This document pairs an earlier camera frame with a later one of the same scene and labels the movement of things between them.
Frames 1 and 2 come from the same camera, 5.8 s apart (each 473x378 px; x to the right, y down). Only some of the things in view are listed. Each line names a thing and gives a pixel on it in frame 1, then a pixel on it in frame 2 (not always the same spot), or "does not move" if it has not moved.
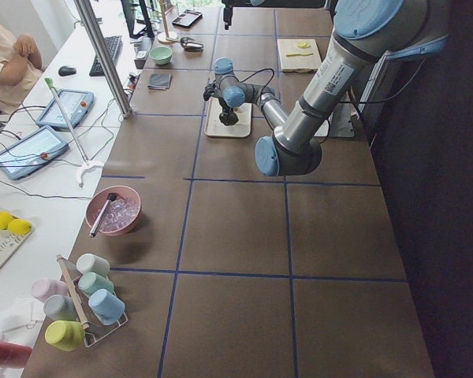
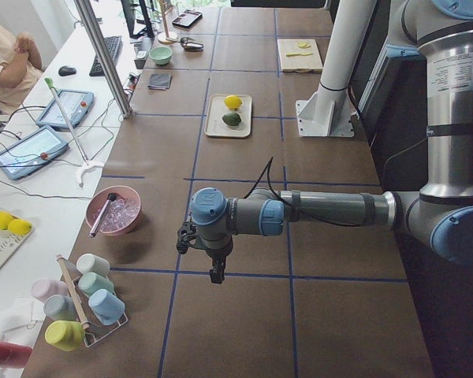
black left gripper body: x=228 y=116 -> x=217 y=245
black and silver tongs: x=111 y=198 does not move
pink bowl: x=123 y=215 does not move
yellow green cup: x=65 y=335 does not move
